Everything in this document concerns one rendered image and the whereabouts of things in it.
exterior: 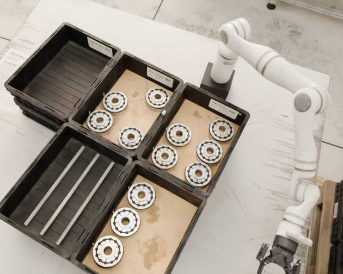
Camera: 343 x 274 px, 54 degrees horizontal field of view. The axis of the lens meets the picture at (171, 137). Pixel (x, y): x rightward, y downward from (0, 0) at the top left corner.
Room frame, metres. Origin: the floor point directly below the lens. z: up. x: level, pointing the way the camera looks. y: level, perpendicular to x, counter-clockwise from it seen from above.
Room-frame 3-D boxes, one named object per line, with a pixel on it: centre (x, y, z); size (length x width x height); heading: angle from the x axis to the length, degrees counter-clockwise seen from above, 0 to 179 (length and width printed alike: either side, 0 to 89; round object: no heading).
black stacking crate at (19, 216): (0.30, 0.32, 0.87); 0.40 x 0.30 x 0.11; 161
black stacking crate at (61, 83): (0.78, 0.48, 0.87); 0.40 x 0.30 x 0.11; 161
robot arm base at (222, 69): (0.98, -0.17, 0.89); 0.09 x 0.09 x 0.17; 81
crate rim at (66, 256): (0.30, 0.32, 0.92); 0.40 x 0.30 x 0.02; 161
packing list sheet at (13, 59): (0.81, 0.79, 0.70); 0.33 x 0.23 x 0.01; 171
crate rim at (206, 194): (0.58, -0.09, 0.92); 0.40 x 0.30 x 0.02; 161
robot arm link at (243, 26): (0.98, -0.17, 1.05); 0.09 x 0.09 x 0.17; 40
